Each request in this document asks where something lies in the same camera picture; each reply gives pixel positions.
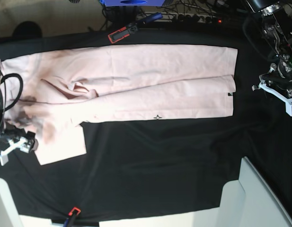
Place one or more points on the white box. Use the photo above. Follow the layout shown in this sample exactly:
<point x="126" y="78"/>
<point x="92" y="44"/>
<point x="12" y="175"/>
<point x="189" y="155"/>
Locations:
<point x="250" y="202"/>
<point x="9" y="216"/>

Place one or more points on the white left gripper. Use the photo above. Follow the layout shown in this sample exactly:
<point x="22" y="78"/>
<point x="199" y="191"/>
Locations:
<point x="278" y="82"/>

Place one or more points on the pink T-shirt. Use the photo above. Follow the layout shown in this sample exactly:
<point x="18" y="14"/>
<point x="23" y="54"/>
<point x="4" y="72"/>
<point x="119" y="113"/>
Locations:
<point x="61" y="89"/>

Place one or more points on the orange black clamp top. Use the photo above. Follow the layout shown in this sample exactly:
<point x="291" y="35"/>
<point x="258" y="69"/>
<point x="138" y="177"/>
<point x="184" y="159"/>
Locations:
<point x="132" y="28"/>

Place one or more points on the blue clamp bottom edge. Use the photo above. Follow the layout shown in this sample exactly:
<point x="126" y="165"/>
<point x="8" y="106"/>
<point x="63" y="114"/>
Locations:
<point x="72" y="215"/>

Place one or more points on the white box right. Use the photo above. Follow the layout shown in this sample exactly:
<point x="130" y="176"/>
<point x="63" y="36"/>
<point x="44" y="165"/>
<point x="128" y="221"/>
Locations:
<point x="250" y="202"/>

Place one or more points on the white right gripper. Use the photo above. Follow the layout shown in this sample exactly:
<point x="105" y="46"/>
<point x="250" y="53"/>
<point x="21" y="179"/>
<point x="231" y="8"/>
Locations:
<point x="10" y="142"/>

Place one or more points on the black power strip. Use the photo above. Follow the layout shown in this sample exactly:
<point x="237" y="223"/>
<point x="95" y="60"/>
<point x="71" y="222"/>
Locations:
<point x="198" y="18"/>

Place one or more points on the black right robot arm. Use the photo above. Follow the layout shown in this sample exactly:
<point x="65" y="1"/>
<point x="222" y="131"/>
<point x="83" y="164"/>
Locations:
<point x="5" y="127"/>

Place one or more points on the white box left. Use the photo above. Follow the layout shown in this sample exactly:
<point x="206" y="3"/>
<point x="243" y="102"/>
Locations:
<point x="9" y="216"/>

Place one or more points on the black table cloth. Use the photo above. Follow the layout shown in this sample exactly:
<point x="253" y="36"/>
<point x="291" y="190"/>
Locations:
<point x="162" y="167"/>

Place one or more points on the blue plastic box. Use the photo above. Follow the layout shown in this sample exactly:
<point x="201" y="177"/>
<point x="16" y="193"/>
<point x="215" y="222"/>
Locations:
<point x="132" y="2"/>

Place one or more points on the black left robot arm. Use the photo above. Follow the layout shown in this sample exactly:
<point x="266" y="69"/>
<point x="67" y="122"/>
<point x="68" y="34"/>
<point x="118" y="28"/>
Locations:
<point x="275" y="27"/>

